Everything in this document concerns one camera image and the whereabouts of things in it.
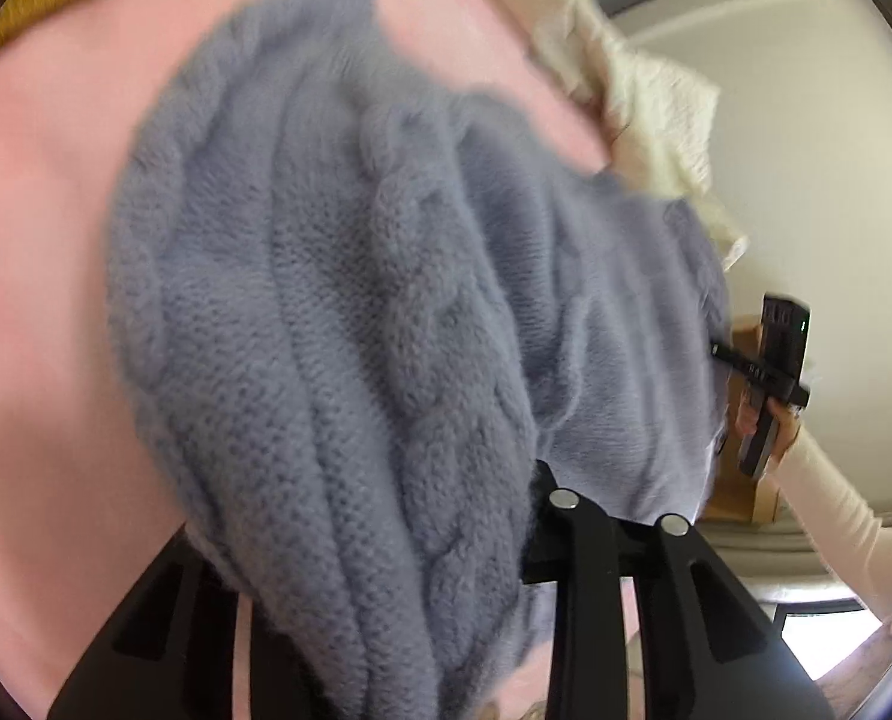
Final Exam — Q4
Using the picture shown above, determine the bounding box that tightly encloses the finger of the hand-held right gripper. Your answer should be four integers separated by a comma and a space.
708, 341, 747, 374

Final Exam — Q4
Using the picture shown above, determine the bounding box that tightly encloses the person's right forearm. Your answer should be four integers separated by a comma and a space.
779, 427, 892, 631

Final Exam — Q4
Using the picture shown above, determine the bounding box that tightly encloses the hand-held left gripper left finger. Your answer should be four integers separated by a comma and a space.
47, 525, 319, 720

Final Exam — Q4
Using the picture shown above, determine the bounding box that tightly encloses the lavender cable-knit sweater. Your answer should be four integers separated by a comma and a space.
104, 0, 735, 720

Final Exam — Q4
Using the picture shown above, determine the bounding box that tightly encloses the person's right hand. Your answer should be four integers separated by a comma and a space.
732, 390, 803, 460

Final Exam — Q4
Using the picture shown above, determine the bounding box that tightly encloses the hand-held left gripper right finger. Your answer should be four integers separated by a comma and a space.
521, 459, 837, 720

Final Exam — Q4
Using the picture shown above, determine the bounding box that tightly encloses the cream knit sweater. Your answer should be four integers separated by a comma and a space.
461, 0, 750, 271

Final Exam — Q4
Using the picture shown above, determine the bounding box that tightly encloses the pink printed blanket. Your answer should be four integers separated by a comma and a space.
0, 0, 627, 720

